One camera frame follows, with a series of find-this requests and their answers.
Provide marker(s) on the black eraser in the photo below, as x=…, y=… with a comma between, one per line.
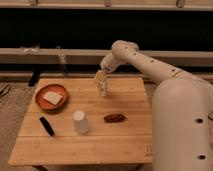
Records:
x=47, y=126

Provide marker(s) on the brown sausage toy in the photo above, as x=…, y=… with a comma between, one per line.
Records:
x=113, y=118

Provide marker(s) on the white sponge piece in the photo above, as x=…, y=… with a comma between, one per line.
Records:
x=52, y=97

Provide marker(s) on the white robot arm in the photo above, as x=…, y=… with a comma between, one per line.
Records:
x=181, y=104

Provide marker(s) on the wooden table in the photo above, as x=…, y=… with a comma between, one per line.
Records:
x=89, y=129

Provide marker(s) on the black table leg stand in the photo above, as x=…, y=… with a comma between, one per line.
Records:
x=35, y=76

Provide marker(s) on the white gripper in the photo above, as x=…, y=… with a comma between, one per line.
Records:
x=108, y=64

